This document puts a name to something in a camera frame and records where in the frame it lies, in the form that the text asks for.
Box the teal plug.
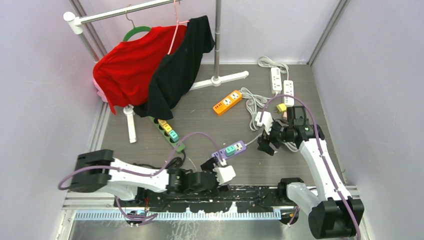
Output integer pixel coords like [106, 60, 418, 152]
[168, 130, 179, 143]
[224, 145, 236, 157]

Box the purple power strip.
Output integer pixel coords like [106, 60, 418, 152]
[211, 131, 299, 162]

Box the dark green power strip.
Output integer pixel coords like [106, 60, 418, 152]
[149, 116, 186, 154]

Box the orange power strip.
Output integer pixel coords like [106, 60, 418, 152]
[212, 87, 270, 132]

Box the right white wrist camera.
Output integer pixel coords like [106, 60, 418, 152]
[254, 111, 274, 132]

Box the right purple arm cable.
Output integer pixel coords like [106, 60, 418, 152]
[258, 94, 363, 240]

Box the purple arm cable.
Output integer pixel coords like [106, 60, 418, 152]
[58, 132, 228, 227]
[258, 94, 363, 240]

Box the red t-shirt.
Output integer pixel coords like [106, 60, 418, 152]
[92, 25, 187, 114]

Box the green clothes hanger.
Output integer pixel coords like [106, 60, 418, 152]
[122, 10, 152, 42]

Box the long white power strip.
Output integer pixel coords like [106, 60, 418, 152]
[257, 56, 295, 107]

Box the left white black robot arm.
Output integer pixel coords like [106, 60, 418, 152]
[58, 149, 236, 207]

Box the short white power strip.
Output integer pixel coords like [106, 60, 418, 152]
[269, 66, 283, 96]

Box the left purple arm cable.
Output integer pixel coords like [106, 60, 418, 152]
[58, 132, 228, 227]

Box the white metal clothes rack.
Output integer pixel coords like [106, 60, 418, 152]
[62, 0, 250, 144]

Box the pink clothes hanger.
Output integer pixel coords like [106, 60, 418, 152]
[167, 0, 189, 55]

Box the black t-shirt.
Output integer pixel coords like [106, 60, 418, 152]
[133, 15, 215, 120]

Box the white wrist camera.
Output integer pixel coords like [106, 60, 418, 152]
[213, 165, 236, 185]
[254, 111, 274, 132]

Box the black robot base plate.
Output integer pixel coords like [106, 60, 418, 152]
[113, 185, 300, 225]

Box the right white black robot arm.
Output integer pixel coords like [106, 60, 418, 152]
[255, 106, 365, 240]

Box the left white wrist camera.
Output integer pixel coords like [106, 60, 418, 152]
[213, 165, 236, 185]

